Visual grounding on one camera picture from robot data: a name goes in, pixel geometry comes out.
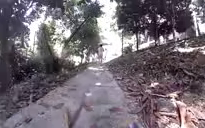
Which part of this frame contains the person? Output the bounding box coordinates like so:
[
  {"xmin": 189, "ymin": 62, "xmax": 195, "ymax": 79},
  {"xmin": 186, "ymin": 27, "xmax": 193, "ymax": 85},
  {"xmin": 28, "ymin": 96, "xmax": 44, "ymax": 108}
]
[{"xmin": 96, "ymin": 43, "xmax": 106, "ymax": 65}]

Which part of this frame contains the pale concrete path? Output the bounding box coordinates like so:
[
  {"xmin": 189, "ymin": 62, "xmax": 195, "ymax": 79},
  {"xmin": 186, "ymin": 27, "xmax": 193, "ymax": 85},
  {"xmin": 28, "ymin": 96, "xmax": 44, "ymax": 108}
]
[{"xmin": 3, "ymin": 64, "xmax": 142, "ymax": 128}]

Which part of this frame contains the leaf-covered slope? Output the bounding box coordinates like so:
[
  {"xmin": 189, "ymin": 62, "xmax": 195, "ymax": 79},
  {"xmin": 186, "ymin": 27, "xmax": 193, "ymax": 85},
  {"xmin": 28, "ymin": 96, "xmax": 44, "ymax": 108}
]
[{"xmin": 104, "ymin": 32, "xmax": 205, "ymax": 128}]

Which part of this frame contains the robot's own part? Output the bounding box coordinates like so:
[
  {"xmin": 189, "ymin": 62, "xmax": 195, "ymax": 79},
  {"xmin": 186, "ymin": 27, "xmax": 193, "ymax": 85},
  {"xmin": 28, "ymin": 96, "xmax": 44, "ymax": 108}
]
[
  {"xmin": 128, "ymin": 120, "xmax": 143, "ymax": 128},
  {"xmin": 62, "ymin": 111, "xmax": 71, "ymax": 128}
]

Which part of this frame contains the dark earth verge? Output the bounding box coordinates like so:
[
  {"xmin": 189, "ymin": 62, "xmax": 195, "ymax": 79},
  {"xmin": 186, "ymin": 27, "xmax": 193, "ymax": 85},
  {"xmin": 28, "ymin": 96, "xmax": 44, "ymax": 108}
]
[{"xmin": 0, "ymin": 62, "xmax": 91, "ymax": 128}]

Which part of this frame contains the wood of trees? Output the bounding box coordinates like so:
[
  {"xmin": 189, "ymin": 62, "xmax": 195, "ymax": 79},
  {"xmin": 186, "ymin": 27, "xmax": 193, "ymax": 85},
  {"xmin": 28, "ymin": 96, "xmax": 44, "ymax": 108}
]
[{"xmin": 0, "ymin": 0, "xmax": 205, "ymax": 95}]

